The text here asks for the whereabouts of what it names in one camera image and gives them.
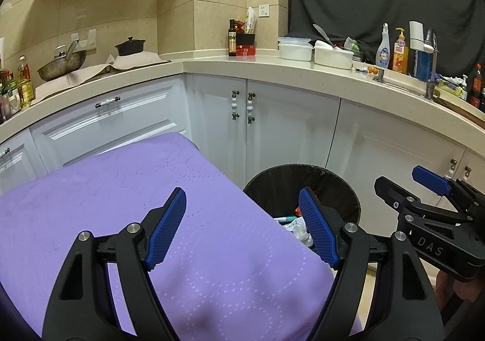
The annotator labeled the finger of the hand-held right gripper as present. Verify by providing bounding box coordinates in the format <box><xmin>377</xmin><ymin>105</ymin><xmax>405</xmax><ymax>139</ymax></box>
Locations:
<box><xmin>411</xmin><ymin>165</ymin><xmax>485</xmax><ymax>210</ymax></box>
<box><xmin>374</xmin><ymin>175</ymin><xmax>467</xmax><ymax>228</ymax></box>

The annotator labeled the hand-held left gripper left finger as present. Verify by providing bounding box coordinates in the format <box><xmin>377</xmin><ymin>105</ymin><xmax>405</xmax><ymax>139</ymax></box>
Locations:
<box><xmin>42</xmin><ymin>187</ymin><xmax>187</xmax><ymax>341</ymax></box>

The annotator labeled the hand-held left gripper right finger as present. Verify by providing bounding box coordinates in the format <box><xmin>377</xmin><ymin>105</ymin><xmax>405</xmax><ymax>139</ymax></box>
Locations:
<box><xmin>298</xmin><ymin>186</ymin><xmax>445</xmax><ymax>341</ymax></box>

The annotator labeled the clear white plastic bag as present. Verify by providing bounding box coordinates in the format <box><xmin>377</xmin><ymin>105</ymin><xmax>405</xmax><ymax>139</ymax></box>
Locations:
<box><xmin>284</xmin><ymin>217</ymin><xmax>315</xmax><ymax>248</ymax></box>

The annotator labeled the black-lined trash bin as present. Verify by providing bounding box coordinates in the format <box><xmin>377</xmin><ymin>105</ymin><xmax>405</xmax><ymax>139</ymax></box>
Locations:
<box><xmin>242</xmin><ymin>164</ymin><xmax>360</xmax><ymax>248</ymax></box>

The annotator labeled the person's right hand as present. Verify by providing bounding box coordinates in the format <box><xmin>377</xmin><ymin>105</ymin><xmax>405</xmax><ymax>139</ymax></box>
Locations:
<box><xmin>434</xmin><ymin>273</ymin><xmax>485</xmax><ymax>310</ymax></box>

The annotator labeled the purple tablecloth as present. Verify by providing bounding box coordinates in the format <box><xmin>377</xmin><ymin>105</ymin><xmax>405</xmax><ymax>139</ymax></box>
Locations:
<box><xmin>0</xmin><ymin>132</ymin><xmax>364</xmax><ymax>341</ymax></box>

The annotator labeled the yellow green sponge pack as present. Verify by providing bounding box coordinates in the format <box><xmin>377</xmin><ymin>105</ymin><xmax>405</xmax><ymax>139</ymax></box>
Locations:
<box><xmin>435</xmin><ymin>76</ymin><xmax>463</xmax><ymax>98</ymax></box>

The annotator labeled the chrome faucet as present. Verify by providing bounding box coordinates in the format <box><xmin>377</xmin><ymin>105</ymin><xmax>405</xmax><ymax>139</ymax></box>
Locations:
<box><xmin>424</xmin><ymin>29</ymin><xmax>440</xmax><ymax>100</ymax></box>

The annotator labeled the dark sauce bottle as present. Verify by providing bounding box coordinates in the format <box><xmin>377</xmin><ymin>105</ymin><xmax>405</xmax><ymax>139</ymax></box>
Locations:
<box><xmin>468</xmin><ymin>63</ymin><xmax>485</xmax><ymax>111</ymax></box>

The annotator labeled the blue detergent pouch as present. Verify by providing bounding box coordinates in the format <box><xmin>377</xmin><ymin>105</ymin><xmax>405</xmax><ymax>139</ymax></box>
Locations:
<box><xmin>413</xmin><ymin>49</ymin><xmax>431</xmax><ymax>82</ymax></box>

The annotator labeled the white kitchen cabinet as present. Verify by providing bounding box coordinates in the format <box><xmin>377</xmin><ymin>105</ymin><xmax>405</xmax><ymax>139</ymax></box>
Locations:
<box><xmin>0</xmin><ymin>73</ymin><xmax>485</xmax><ymax>205</ymax></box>

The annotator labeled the orange dish soap bottle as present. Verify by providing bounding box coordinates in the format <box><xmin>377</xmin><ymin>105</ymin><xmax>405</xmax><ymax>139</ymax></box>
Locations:
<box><xmin>392</xmin><ymin>27</ymin><xmax>410</xmax><ymax>74</ymax></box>

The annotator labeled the white spray bottle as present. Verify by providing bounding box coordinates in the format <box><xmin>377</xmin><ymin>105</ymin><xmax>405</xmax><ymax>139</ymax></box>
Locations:
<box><xmin>375</xmin><ymin>23</ymin><xmax>391</xmax><ymax>69</ymax></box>

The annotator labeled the white faucet water purifier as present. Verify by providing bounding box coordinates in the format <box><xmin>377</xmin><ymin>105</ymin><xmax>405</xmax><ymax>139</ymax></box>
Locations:
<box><xmin>408</xmin><ymin>21</ymin><xmax>435</xmax><ymax>54</ymax></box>

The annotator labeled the open white plastic container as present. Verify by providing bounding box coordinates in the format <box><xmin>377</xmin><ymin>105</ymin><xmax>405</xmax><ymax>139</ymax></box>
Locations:
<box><xmin>313</xmin><ymin>40</ymin><xmax>355</xmax><ymax>70</ymax></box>

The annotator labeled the beige stove cover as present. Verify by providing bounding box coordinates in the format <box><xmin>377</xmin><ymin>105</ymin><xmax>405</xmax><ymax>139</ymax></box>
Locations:
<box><xmin>30</xmin><ymin>52</ymin><xmax>172</xmax><ymax>107</ymax></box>

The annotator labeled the beige countertop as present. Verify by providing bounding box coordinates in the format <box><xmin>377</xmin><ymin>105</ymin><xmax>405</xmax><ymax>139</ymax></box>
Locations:
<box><xmin>0</xmin><ymin>55</ymin><xmax>485</xmax><ymax>140</ymax></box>

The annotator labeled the lidded white plastic container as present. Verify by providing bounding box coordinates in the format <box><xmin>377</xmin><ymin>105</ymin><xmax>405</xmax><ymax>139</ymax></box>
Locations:
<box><xmin>277</xmin><ymin>36</ymin><xmax>315</xmax><ymax>61</ymax></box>

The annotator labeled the black pot with lid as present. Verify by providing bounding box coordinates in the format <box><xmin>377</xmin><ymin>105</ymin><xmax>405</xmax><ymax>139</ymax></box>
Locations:
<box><xmin>114</xmin><ymin>36</ymin><xmax>147</xmax><ymax>57</ymax></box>

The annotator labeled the steel wok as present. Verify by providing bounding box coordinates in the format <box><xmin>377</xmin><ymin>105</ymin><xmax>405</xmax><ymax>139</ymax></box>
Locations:
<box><xmin>37</xmin><ymin>50</ymin><xmax>87</xmax><ymax>82</ymax></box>

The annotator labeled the dark olive oil bottle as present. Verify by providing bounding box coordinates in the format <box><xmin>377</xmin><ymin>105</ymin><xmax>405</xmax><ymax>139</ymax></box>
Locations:
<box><xmin>228</xmin><ymin>19</ymin><xmax>238</xmax><ymax>57</ymax></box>

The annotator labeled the yellow cooking oil bottle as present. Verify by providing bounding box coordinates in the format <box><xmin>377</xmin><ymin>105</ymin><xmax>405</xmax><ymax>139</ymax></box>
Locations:
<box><xmin>17</xmin><ymin>55</ymin><xmax>35</xmax><ymax>109</ymax></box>

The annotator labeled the metal ladle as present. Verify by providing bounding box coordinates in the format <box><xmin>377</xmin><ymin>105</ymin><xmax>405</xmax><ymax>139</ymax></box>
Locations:
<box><xmin>55</xmin><ymin>39</ymin><xmax>81</xmax><ymax>60</ymax></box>

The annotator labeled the row of condiment bottles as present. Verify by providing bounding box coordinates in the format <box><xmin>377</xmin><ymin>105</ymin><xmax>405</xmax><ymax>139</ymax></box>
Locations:
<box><xmin>0</xmin><ymin>68</ymin><xmax>21</xmax><ymax>122</ymax></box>

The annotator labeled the white packet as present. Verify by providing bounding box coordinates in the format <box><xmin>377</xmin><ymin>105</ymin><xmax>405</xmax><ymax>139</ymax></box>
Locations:
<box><xmin>245</xmin><ymin>6</ymin><xmax>259</xmax><ymax>35</ymax></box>

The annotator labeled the white double wall outlet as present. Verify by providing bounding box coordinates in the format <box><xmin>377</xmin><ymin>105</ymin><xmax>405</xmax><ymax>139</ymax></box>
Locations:
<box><xmin>71</xmin><ymin>28</ymin><xmax>98</xmax><ymax>50</ymax></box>

